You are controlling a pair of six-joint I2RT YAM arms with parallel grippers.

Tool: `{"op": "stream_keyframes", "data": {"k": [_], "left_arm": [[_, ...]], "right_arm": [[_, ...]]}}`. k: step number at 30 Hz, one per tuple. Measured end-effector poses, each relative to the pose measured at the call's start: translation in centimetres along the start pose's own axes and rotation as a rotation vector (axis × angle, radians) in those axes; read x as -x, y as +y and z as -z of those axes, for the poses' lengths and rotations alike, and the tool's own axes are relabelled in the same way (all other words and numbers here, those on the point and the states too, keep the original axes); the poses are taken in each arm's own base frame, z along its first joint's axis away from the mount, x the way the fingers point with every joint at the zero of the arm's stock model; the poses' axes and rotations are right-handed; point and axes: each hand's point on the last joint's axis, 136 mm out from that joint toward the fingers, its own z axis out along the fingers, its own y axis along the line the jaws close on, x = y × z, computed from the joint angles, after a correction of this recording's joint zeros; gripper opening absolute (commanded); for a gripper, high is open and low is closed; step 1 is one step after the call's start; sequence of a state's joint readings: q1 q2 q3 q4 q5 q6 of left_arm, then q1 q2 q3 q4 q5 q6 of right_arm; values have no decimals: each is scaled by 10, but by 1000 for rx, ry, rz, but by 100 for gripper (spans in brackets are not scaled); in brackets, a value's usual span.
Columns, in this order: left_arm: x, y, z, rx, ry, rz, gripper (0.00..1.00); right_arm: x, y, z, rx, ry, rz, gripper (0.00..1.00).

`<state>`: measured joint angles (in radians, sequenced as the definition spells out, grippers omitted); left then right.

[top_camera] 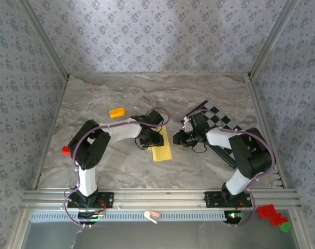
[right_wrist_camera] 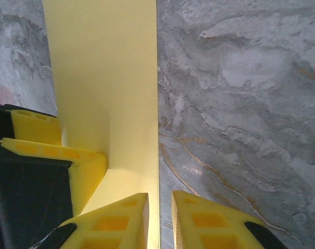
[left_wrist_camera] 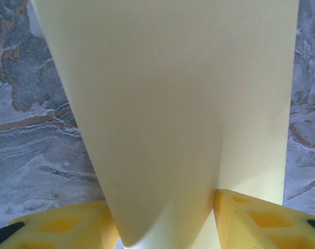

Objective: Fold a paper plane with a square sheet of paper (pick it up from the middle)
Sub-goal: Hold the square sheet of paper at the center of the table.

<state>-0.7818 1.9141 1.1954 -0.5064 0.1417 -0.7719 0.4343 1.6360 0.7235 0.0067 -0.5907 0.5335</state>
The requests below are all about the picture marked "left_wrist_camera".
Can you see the pale yellow paper sheet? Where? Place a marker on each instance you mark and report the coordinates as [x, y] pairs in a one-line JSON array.
[[160, 103]]

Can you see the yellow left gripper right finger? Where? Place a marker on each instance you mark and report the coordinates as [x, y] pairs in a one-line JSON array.
[[263, 225]]

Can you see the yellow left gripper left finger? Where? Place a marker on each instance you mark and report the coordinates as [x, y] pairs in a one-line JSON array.
[[69, 228]]

